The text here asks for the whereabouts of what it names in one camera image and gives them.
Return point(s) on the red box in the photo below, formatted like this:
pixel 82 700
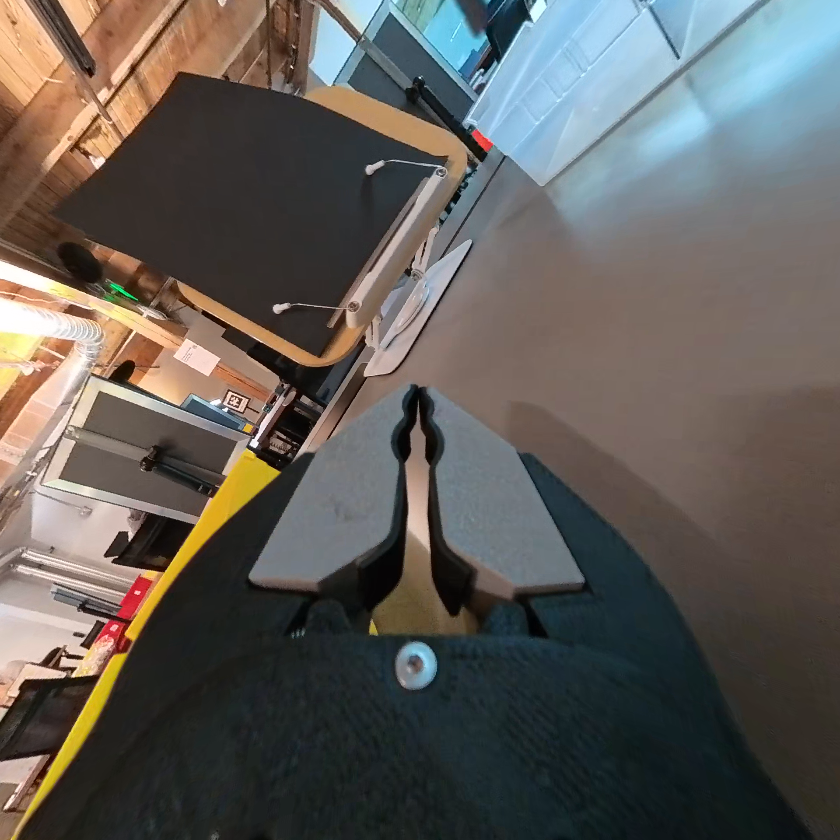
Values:
pixel 141 594

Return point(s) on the framed black-and-white marker tag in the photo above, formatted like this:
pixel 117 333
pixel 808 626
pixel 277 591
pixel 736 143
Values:
pixel 237 401

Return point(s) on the white paper sign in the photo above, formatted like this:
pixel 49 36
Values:
pixel 195 356

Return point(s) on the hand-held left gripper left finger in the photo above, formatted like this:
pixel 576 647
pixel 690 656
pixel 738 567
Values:
pixel 328 512

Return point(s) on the white clamp bar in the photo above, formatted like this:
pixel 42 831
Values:
pixel 400 249

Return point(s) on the clear plastic bin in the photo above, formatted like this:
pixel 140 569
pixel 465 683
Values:
pixel 590 85

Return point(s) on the black round speaker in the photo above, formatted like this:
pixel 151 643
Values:
pixel 79 259

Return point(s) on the silver flexible duct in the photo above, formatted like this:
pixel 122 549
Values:
pixel 52 328

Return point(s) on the grey rolling partition panel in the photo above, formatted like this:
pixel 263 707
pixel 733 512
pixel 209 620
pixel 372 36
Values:
pixel 131 433
pixel 407 46

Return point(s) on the white stand base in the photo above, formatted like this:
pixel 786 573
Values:
pixel 430 295

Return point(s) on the green lit sign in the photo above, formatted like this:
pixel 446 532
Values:
pixel 118 290

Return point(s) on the black mat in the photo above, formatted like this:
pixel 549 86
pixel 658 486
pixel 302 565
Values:
pixel 229 197

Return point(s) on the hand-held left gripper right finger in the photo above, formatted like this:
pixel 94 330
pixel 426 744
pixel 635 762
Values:
pixel 492 512

